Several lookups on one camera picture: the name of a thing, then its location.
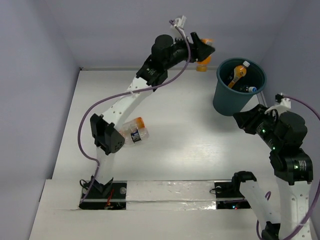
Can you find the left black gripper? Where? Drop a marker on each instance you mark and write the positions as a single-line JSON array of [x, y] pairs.
[[195, 46]]

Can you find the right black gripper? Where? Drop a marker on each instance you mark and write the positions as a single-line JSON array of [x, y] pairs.
[[247, 119]]

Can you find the small orange juice bottle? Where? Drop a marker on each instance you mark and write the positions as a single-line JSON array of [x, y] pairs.
[[202, 66]]

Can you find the crushed clear plastic bottle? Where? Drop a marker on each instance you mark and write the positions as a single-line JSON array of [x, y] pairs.
[[247, 89]]

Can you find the tall orange blue-label bottle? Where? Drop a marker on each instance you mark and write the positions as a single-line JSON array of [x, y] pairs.
[[237, 73]]

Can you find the small clear dark-label bottle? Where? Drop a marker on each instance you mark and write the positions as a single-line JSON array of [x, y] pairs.
[[136, 137]]

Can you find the clear orange-label bottle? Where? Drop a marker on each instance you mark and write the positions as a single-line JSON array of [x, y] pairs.
[[132, 125]]

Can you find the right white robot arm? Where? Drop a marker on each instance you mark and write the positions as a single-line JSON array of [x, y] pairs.
[[293, 170]]

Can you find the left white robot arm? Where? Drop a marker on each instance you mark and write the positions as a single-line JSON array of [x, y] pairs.
[[105, 128]]

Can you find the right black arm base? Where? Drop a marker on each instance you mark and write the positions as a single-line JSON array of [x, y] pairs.
[[227, 193]]

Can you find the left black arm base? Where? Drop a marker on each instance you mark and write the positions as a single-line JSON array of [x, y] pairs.
[[110, 196]]

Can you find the dark teal plastic bin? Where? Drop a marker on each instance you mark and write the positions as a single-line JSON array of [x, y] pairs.
[[228, 101]]

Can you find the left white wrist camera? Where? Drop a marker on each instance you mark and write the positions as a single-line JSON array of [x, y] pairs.
[[177, 25]]

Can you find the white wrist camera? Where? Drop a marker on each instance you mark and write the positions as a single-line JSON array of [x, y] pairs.
[[283, 104], [177, 25]]

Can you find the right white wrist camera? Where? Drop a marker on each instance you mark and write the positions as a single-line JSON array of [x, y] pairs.
[[283, 104]]

